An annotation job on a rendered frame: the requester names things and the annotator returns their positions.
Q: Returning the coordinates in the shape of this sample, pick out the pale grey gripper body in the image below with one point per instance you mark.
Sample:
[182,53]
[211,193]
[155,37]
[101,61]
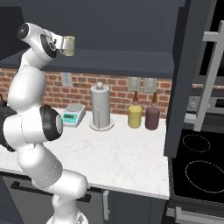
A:
[68,44]

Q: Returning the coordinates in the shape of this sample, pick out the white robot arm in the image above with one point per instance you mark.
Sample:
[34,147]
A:
[32,87]

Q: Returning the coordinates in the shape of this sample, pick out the dark open cabinet door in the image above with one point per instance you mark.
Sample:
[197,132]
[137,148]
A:
[186,73]

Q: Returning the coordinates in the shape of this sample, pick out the dark base cabinet door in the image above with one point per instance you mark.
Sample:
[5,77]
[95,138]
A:
[137,210]

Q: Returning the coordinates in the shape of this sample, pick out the grey paper towel holder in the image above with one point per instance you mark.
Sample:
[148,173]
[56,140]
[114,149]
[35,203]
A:
[100,106]

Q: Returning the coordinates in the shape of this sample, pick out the white kitchen scale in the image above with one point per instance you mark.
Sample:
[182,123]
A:
[73,114]

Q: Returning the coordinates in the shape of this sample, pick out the yellow bottle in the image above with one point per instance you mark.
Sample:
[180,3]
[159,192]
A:
[134,116]

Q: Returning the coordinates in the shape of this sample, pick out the dark purple bottle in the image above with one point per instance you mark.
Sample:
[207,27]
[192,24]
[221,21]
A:
[152,118]

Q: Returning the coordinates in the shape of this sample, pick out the black microwave oven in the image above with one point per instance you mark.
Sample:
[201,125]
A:
[217,17]

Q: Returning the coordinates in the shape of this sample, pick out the grey stove control panel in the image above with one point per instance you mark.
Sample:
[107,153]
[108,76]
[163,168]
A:
[217,105]

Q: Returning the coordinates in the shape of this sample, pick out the grey dishwasher front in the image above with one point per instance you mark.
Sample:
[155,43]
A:
[26,207]

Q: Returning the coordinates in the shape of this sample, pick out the black hob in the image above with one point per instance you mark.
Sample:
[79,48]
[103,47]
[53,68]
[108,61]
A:
[201,169]

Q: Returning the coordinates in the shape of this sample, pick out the grey wall socket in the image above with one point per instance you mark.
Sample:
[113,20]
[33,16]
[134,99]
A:
[66,79]

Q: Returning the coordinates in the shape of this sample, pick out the dark wall cabinet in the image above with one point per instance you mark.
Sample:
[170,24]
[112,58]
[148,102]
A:
[116,35]

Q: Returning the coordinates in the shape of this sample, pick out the grey wall switch plate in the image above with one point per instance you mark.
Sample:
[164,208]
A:
[150,85]
[134,84]

